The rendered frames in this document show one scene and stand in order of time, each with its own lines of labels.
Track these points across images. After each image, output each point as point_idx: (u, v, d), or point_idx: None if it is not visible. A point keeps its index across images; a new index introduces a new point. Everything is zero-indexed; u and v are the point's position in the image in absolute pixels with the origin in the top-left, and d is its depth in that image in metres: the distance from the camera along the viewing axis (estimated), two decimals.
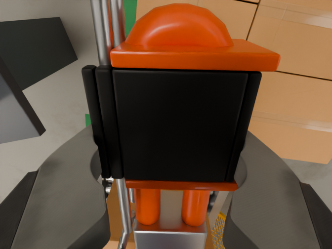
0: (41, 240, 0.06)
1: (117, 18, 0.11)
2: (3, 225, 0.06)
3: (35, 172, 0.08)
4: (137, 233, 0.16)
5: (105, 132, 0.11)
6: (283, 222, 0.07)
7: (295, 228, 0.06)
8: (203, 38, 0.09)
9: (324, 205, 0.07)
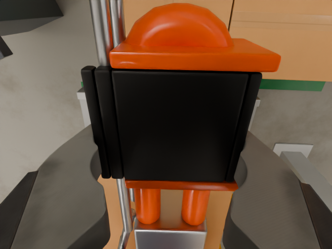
0: (41, 240, 0.06)
1: (116, 18, 0.11)
2: (3, 225, 0.06)
3: (35, 172, 0.08)
4: (138, 232, 0.17)
5: (105, 133, 0.10)
6: (283, 222, 0.07)
7: (295, 228, 0.06)
8: (203, 38, 0.09)
9: (324, 205, 0.07)
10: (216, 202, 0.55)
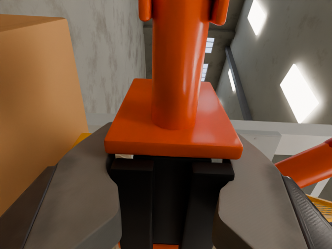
0: (55, 234, 0.06)
1: None
2: (21, 216, 0.06)
3: (54, 167, 0.08)
4: None
5: None
6: (269, 216, 0.07)
7: (280, 222, 0.07)
8: None
9: (305, 196, 0.08)
10: (71, 108, 0.27)
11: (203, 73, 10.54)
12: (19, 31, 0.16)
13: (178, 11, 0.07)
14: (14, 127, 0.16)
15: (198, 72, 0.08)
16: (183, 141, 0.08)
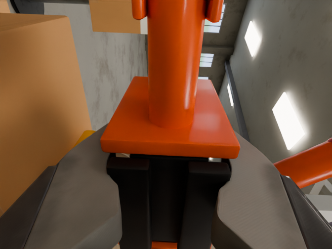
0: (56, 233, 0.06)
1: None
2: (22, 215, 0.06)
3: (55, 167, 0.08)
4: None
5: None
6: (268, 215, 0.07)
7: (279, 221, 0.07)
8: None
9: (304, 196, 0.08)
10: (74, 106, 0.27)
11: None
12: (20, 30, 0.17)
13: (172, 9, 0.07)
14: (17, 124, 0.17)
15: (194, 70, 0.08)
16: (179, 140, 0.08)
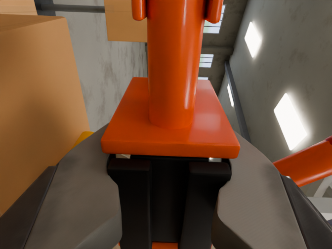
0: (56, 233, 0.06)
1: None
2: (22, 215, 0.06)
3: (55, 167, 0.08)
4: None
5: None
6: (268, 215, 0.07)
7: (279, 221, 0.07)
8: None
9: (304, 196, 0.08)
10: (72, 107, 0.27)
11: None
12: (18, 31, 0.16)
13: (172, 10, 0.07)
14: (15, 126, 0.17)
15: (194, 71, 0.08)
16: (180, 140, 0.08)
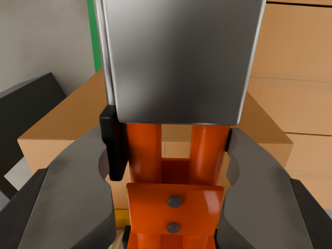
0: (48, 236, 0.06)
1: None
2: (13, 220, 0.06)
3: (45, 169, 0.08)
4: None
5: None
6: (275, 218, 0.07)
7: (287, 224, 0.07)
8: None
9: (314, 200, 0.07)
10: None
11: None
12: None
13: None
14: None
15: (139, 238, 0.16)
16: None
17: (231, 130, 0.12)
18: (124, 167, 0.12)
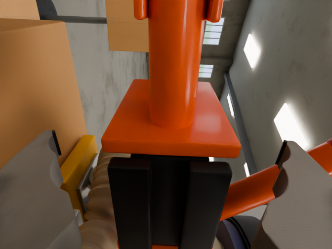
0: None
1: None
2: None
3: None
4: None
5: None
6: (322, 243, 0.06)
7: None
8: None
9: None
10: (69, 109, 0.27)
11: None
12: (16, 33, 0.17)
13: (173, 9, 0.07)
14: (10, 124, 0.17)
15: (195, 70, 0.08)
16: (180, 139, 0.08)
17: (286, 142, 0.11)
18: None
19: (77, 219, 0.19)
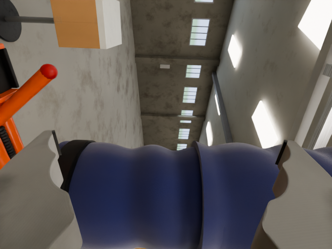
0: None
1: None
2: None
3: None
4: None
5: None
6: (322, 243, 0.06)
7: None
8: None
9: None
10: None
11: (193, 96, 11.17)
12: None
13: None
14: None
15: None
16: None
17: (286, 142, 0.11)
18: None
19: None
